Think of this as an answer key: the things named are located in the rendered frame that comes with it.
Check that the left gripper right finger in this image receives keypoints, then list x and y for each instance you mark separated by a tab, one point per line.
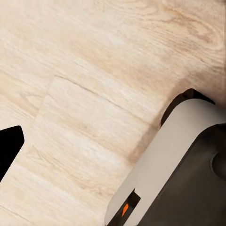
218	139

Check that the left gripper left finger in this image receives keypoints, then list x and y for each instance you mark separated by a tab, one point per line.
11	141

